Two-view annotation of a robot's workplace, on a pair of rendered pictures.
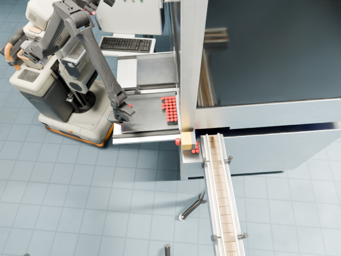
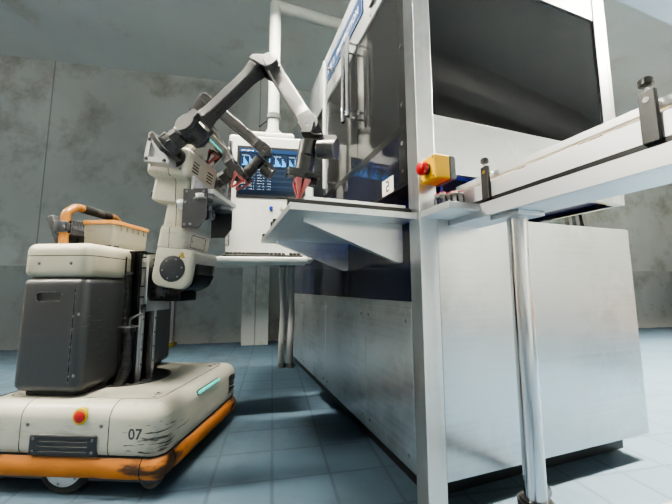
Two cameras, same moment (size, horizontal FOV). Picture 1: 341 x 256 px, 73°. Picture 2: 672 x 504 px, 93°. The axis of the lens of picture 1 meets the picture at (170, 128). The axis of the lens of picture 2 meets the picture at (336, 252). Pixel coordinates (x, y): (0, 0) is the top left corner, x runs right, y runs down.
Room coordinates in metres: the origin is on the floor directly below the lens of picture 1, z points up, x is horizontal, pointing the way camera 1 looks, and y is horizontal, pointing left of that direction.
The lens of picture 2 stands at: (-0.26, 0.51, 0.65)
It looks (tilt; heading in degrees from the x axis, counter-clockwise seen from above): 6 degrees up; 340
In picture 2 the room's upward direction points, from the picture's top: straight up
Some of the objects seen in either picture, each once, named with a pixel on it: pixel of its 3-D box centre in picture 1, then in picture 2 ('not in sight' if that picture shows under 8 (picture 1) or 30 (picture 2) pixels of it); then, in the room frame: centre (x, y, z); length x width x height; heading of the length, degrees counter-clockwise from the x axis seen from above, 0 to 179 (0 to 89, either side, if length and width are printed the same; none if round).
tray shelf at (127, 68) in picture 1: (152, 92); (332, 231); (0.92, 0.10, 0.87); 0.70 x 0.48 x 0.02; 179
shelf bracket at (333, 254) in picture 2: not in sight; (313, 256); (1.17, 0.11, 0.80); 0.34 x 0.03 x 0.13; 89
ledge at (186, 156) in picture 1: (194, 152); (453, 211); (0.48, -0.13, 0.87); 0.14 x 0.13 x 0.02; 89
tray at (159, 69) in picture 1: (161, 69); not in sight; (1.09, 0.03, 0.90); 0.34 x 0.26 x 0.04; 89
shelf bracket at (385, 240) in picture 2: not in sight; (354, 241); (0.67, 0.11, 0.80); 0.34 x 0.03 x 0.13; 89
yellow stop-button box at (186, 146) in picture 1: (187, 140); (436, 170); (0.50, -0.08, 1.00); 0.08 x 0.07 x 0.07; 89
